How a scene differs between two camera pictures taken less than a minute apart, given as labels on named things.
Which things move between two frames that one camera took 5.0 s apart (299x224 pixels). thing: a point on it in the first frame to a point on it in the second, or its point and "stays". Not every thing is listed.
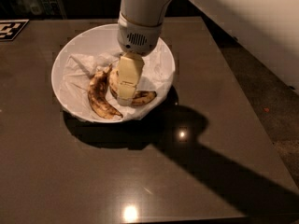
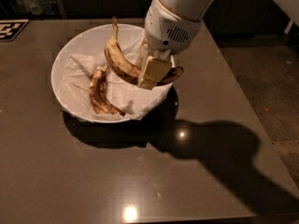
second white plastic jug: x=21 y=2 stays
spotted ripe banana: x=99 y=96 stays
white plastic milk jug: x=35 y=3 stays
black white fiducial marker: x=9 y=28 stays
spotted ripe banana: x=139 y=97 to x=124 y=68
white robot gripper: x=139 y=38 to x=166 y=27
